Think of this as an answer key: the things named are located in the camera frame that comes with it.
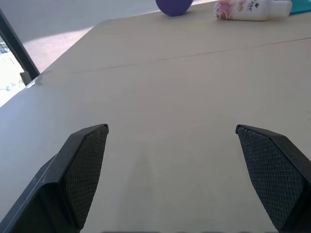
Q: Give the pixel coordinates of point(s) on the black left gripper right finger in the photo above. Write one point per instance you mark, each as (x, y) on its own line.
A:
(274, 174)

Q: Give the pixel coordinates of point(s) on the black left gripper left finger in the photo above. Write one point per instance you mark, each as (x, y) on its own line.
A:
(73, 174)

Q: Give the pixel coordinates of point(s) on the white Dove lotion bottle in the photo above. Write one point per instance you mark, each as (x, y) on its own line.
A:
(247, 9)

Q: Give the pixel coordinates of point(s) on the teal flat object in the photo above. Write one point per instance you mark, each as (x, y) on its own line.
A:
(301, 6)

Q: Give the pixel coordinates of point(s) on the purple round object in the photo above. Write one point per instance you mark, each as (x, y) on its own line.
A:
(173, 6)

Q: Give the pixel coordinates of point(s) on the dark metal window post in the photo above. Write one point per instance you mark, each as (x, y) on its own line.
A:
(18, 46)

